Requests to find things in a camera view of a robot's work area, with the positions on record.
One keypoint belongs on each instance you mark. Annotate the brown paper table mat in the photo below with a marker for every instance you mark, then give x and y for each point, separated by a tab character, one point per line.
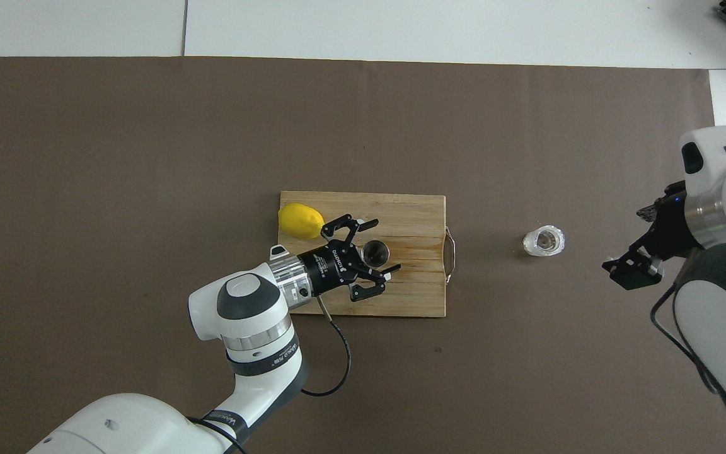
149	157

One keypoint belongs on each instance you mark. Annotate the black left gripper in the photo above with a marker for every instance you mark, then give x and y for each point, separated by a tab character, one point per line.
331	268

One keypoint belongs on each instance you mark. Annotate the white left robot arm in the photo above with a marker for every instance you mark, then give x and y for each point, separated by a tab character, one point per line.
249	328

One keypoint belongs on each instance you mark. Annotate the clear textured glass cup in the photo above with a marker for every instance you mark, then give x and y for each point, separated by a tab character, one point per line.
544	241

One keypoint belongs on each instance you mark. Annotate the steel double jigger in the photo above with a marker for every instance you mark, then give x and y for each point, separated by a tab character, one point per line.
376	253

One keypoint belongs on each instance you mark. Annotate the yellow lemon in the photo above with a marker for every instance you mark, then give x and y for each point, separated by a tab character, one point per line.
300	221

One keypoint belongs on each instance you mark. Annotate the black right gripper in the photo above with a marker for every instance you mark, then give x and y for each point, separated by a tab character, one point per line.
672	227

